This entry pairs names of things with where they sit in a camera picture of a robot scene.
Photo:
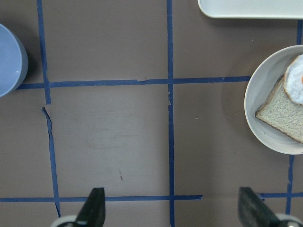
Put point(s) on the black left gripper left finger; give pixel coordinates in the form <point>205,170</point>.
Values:
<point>92,213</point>

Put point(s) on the white round plate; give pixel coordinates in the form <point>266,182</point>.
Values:
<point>259,87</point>

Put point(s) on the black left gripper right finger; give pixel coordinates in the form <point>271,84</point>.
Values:
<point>253,212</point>

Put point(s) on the fried egg toy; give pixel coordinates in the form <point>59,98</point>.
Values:
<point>293,80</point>

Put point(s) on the cream bear tray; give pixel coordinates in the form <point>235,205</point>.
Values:
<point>252,9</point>

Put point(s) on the blue bowl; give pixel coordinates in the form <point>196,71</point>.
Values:
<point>13,61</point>

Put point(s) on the bread slice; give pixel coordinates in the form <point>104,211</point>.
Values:
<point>279,112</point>

